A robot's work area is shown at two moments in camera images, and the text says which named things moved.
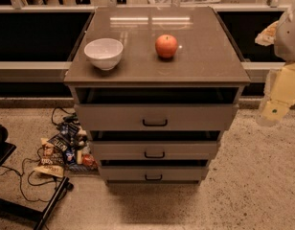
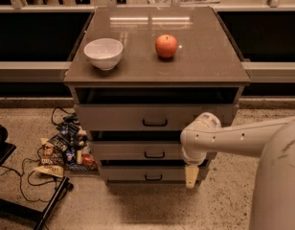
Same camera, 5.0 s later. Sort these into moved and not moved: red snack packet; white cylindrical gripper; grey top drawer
Moved: white cylindrical gripper
Not moved: grey top drawer; red snack packet
